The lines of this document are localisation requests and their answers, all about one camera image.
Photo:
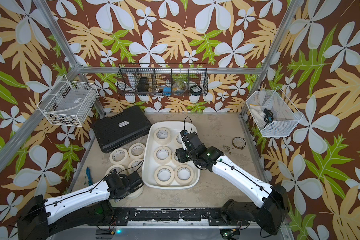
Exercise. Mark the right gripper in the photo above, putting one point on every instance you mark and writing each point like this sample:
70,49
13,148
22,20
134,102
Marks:
180,154

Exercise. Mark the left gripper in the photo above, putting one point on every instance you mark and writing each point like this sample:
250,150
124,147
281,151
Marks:
121,198

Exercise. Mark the masking tape roll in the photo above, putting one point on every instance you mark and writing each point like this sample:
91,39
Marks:
118,168
179,141
137,151
164,175
162,155
184,175
163,136
136,194
135,166
119,157

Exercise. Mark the white plastic storage tray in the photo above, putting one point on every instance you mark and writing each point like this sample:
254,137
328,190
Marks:
149,166

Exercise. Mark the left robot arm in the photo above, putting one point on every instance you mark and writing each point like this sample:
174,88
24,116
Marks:
42,218

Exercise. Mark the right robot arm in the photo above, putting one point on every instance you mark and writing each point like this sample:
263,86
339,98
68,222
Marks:
268,206

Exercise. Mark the blue box in basket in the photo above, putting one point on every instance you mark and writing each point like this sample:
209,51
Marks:
167,91

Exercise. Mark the black box in basket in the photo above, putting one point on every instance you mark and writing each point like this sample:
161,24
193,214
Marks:
143,86

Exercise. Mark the black plastic tool case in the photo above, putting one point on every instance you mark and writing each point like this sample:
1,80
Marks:
121,129

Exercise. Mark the black square item in basket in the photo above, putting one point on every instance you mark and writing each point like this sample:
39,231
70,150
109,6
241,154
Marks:
195,90

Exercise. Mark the clear round container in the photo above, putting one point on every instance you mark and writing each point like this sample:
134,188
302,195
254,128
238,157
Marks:
179,87

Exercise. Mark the white mesh basket right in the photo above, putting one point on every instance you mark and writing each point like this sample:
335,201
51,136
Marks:
273,113

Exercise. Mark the black wire basket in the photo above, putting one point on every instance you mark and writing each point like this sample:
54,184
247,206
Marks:
161,76

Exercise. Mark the white wire basket left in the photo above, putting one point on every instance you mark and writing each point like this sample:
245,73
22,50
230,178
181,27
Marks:
68,103

